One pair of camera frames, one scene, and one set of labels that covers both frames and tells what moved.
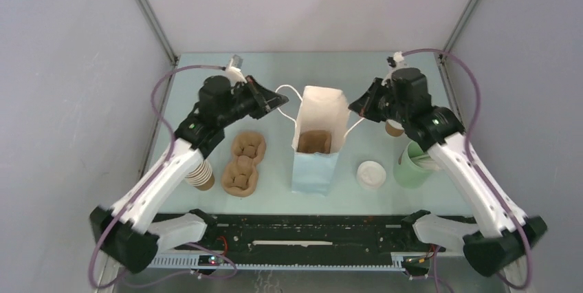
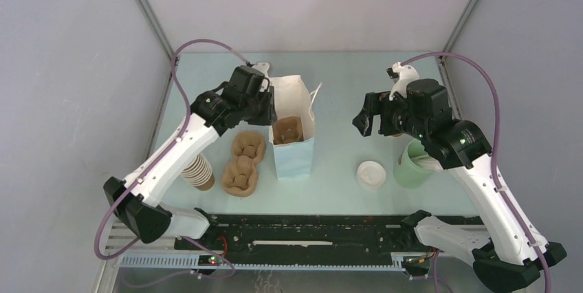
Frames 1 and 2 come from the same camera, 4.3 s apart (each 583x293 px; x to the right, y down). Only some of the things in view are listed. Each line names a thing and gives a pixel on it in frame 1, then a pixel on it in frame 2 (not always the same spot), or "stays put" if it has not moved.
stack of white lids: (371, 174) stays put
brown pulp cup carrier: (240, 176) stays put
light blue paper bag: (317, 139) to (295, 159)
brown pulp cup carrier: (314, 141) to (287, 130)
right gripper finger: (366, 104) to (364, 120)
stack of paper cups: (201, 177) stays put
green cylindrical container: (407, 172) stays put
